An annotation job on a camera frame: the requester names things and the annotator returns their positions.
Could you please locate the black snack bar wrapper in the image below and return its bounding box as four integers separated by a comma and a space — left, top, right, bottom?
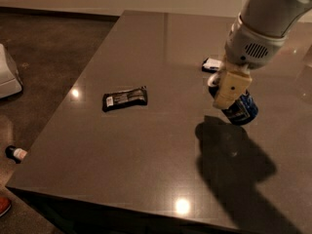
102, 86, 148, 112

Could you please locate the small bottle on floor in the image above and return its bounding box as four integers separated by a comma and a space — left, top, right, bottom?
5, 145, 27, 164

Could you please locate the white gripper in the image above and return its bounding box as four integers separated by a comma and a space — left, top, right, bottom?
214, 14, 287, 109

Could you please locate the red object at floor edge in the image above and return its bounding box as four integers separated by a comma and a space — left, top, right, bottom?
0, 197, 12, 217

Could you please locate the blue pepsi can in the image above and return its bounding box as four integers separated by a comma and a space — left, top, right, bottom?
222, 91, 258, 126

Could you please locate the white and blue snack packet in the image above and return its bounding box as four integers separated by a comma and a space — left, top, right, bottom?
202, 58, 221, 73

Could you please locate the white robot base on floor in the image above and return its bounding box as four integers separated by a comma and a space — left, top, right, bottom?
0, 44, 22, 98

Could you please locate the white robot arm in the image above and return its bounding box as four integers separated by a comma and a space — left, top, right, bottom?
214, 0, 312, 109

